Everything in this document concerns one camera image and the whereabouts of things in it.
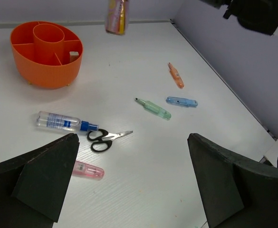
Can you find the clear blue-capped glue bottle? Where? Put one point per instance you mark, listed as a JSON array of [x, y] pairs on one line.
[[63, 122]]

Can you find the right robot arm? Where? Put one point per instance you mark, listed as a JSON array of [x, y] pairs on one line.
[[256, 15]]

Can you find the orange round organizer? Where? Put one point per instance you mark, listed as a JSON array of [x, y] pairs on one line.
[[41, 53]]

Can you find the orange highlighter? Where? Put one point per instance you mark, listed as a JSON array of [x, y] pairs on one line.
[[175, 75]]

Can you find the blue highlighter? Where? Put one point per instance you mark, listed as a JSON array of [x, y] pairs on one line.
[[183, 102]]

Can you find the black handled scissors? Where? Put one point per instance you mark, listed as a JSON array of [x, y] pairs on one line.
[[105, 138]]

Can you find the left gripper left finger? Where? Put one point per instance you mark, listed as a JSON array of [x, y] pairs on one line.
[[33, 185]]

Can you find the green highlighter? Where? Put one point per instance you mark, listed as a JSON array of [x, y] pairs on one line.
[[153, 108]]

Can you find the pink glue stick tube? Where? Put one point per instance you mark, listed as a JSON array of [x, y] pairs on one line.
[[117, 17]]

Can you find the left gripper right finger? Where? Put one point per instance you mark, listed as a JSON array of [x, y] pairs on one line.
[[236, 191]]

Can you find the pink highlighter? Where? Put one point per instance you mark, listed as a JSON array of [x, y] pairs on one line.
[[87, 171]]

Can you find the small tan eraser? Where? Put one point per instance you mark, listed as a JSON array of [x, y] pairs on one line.
[[73, 56]]

